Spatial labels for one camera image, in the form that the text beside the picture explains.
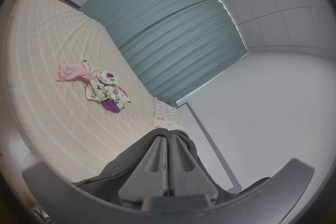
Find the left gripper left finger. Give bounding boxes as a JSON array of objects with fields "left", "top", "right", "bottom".
[{"left": 118, "top": 136, "right": 168, "bottom": 205}]

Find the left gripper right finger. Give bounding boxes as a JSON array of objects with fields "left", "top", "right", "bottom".
[{"left": 168, "top": 136, "right": 219, "bottom": 204}]

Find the black T-shirt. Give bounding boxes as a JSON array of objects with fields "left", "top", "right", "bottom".
[{"left": 72, "top": 128, "right": 271, "bottom": 205}]

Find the bed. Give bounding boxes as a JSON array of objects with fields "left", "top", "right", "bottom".
[{"left": 1, "top": 0, "right": 242, "bottom": 208}]

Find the white printed pillow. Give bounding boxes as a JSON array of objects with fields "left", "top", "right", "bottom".
[{"left": 152, "top": 97, "right": 186, "bottom": 131}]

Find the grey bedside table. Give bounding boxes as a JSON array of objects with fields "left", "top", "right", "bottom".
[{"left": 157, "top": 96, "right": 178, "bottom": 108}]

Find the purple garment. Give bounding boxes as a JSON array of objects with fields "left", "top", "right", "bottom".
[{"left": 101, "top": 73, "right": 120, "bottom": 114}]

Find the white printed pyjama top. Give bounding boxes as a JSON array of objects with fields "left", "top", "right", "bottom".
[{"left": 82, "top": 60, "right": 131, "bottom": 110}]

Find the pink garment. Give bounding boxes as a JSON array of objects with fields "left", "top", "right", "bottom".
[{"left": 57, "top": 62, "right": 92, "bottom": 83}]

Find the blue-green curtain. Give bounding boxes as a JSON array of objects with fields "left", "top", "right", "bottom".
[{"left": 80, "top": 0, "right": 248, "bottom": 104}]

